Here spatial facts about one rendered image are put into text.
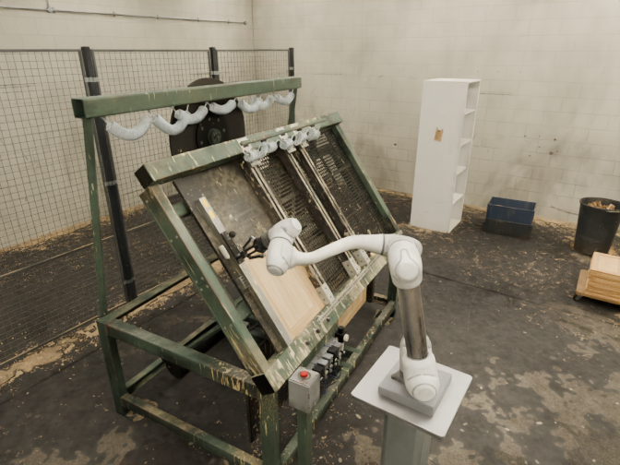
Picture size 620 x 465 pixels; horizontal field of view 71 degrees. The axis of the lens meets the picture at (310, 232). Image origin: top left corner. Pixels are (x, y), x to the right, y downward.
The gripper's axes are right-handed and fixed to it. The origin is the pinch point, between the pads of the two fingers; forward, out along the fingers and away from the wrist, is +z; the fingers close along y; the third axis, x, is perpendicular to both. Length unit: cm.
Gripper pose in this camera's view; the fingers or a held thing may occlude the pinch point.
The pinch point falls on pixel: (242, 256)
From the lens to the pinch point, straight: 230.3
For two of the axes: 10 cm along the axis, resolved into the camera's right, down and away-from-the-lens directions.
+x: 4.8, -3.4, 8.1
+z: -7.1, 3.9, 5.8
